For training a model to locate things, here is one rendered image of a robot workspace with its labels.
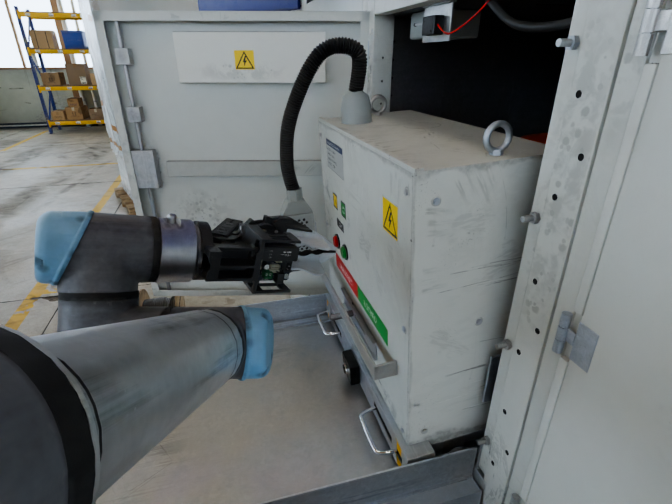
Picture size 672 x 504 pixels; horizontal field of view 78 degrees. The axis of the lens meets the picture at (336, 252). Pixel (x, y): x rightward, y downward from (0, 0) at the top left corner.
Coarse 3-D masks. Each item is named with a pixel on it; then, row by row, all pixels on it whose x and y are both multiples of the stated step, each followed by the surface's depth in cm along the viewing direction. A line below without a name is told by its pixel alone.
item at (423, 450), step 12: (336, 312) 105; (336, 324) 105; (348, 336) 96; (348, 348) 96; (360, 360) 89; (360, 372) 88; (360, 384) 90; (372, 384) 82; (372, 396) 82; (384, 408) 76; (384, 420) 76; (384, 432) 77; (396, 432) 72; (420, 444) 69; (408, 456) 67; (420, 456) 67; (432, 456) 68
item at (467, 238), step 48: (384, 144) 64; (432, 144) 62; (480, 144) 60; (528, 144) 58; (432, 192) 50; (480, 192) 52; (528, 192) 54; (432, 240) 53; (480, 240) 56; (432, 288) 57; (480, 288) 59; (432, 336) 60; (480, 336) 63; (432, 384) 65; (480, 384) 68; (432, 432) 69
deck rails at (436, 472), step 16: (256, 304) 110; (272, 304) 111; (288, 304) 113; (304, 304) 114; (320, 304) 116; (288, 320) 114; (304, 320) 114; (416, 464) 67; (432, 464) 68; (448, 464) 69; (464, 464) 70; (352, 480) 64; (368, 480) 65; (384, 480) 66; (400, 480) 67; (416, 480) 68; (432, 480) 70; (448, 480) 71; (464, 480) 71; (288, 496) 62; (304, 496) 62; (320, 496) 63; (336, 496) 64; (352, 496) 66; (368, 496) 67; (384, 496) 68; (400, 496) 68
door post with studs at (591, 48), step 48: (576, 0) 42; (624, 0) 37; (576, 48) 43; (576, 96) 43; (576, 144) 44; (576, 192) 44; (528, 240) 53; (528, 288) 53; (528, 336) 54; (528, 384) 55
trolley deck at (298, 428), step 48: (288, 336) 108; (336, 336) 108; (240, 384) 92; (288, 384) 92; (336, 384) 92; (192, 432) 80; (240, 432) 80; (288, 432) 80; (336, 432) 80; (144, 480) 71; (192, 480) 71; (240, 480) 71; (288, 480) 71; (336, 480) 71
